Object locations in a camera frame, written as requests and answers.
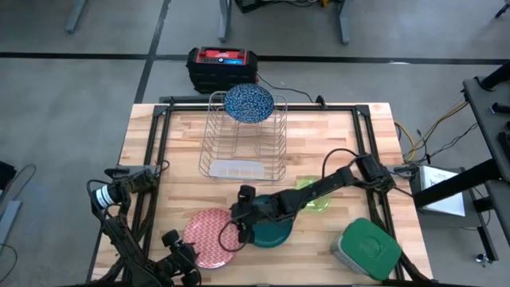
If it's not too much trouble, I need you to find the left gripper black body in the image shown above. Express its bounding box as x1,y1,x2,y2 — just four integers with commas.
153,229,200,287

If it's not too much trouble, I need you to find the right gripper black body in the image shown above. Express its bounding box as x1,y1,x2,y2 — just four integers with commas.
237,184,280,245

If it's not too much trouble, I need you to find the red patterned plate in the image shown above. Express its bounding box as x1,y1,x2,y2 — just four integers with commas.
182,207,240,269

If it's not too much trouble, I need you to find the teal plate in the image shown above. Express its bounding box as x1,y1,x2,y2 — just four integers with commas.
249,195,294,249

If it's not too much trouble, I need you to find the dark blue floral plate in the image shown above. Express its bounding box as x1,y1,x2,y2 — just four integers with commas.
223,82,275,124

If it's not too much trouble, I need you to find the translucent plastic cutlery holder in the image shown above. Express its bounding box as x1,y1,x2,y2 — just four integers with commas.
209,159,266,180

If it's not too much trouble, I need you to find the green lidded plastic container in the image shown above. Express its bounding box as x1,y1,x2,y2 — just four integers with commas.
329,217,402,281

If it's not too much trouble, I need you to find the red black power station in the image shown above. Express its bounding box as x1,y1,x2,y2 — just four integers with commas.
186,46,259,95

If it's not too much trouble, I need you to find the grey flat board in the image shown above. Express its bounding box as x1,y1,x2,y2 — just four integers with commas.
0,199,23,246

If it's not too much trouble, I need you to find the grey desk leg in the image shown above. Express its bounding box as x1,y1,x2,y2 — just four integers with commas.
338,0,354,45
65,0,87,35
218,0,233,44

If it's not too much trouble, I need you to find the black metal beam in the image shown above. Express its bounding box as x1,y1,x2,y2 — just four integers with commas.
414,158,501,209
480,61,510,92

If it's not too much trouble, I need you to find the grey side table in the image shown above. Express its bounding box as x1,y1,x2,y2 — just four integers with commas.
461,75,510,248

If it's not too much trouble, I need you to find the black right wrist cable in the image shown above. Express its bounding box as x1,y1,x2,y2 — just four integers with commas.
218,220,249,254

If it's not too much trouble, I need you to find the grey wire dish rack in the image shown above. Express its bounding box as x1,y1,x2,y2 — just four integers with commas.
198,90,288,183

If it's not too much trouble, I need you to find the black power cable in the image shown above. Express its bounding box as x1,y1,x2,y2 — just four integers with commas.
256,73,328,111

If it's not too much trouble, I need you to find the black metal table frame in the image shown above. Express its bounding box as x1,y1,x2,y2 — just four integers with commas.
89,95,435,287

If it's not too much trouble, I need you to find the grey floor cable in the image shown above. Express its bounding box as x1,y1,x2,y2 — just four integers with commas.
0,163,37,224

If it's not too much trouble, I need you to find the yellow cable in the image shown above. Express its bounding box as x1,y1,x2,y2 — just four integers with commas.
394,101,469,160

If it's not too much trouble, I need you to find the black equipment with cables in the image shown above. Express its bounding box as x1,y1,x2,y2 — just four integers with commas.
234,0,343,13

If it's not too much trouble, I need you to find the thin black cable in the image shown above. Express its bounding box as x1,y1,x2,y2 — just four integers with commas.
416,122,479,164

